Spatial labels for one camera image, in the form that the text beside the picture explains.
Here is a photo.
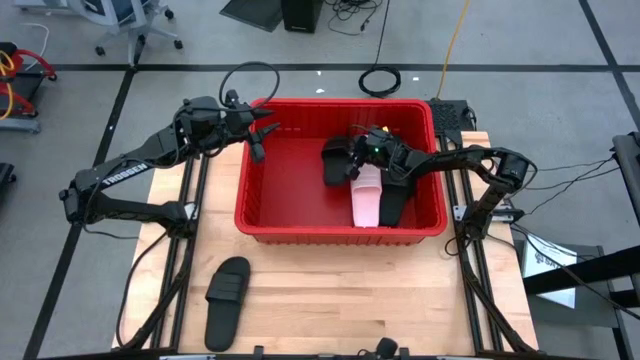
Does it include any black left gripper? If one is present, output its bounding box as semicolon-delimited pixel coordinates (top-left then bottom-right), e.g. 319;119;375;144
219;88;280;165

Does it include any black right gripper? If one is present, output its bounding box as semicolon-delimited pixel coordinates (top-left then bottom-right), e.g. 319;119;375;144
344;127;406;182

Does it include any black slide sandal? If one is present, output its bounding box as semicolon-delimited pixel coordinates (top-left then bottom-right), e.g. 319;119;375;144
203;255;252;353
378;172;417;228
321;135;356;189

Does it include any pale pink slide sandal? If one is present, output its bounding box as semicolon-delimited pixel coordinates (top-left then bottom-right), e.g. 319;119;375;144
348;163;385;229

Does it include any red plastic bin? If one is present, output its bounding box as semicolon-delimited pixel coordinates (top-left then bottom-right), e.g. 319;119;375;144
233;97;450;247

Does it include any black perforated box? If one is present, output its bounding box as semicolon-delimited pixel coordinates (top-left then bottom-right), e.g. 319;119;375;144
427;98;477;134

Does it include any black floor mat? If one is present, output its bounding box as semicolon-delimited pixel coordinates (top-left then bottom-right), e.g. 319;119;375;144
218;0;284;33

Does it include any black computer tower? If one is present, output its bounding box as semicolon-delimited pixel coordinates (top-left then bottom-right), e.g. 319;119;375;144
279;0;325;35

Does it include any office chair base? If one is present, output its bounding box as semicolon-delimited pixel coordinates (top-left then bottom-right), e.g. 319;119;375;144
67;0;185;67

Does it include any small black round object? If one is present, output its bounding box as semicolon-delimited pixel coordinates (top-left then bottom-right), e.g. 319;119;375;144
374;337;400;359

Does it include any white printed paper sheet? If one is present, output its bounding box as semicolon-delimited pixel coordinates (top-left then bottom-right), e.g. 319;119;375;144
521;233;579;310

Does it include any red and black cart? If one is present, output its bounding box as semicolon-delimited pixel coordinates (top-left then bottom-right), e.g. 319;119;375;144
0;41;58;135

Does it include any thick black beam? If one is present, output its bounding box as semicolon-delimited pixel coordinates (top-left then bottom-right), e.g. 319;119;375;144
522;245;640;297

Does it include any dark grey side stand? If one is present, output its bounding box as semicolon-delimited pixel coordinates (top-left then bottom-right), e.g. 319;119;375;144
513;239;624;331

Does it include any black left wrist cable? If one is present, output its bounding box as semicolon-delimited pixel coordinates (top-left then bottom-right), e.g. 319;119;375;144
218;60;281;110

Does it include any coiled black floor cable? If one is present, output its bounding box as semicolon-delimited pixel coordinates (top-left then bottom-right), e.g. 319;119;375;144
357;0;403;100

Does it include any black aluminium rig frame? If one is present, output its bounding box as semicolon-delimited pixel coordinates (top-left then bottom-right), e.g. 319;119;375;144
39;127;601;360

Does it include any yellow hanging cable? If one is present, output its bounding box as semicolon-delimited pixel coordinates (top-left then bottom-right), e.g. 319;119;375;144
434;0;472;100

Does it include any long black power cable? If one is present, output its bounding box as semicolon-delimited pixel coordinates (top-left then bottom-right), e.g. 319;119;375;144
114;230;174;350

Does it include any thin black floor cable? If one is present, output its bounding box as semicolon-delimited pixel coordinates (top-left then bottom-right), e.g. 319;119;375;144
509;222;640;321
519;156;621;176
522;166;622;194

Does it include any yellow coiled hose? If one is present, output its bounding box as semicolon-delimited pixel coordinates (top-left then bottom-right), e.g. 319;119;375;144
0;49;15;121

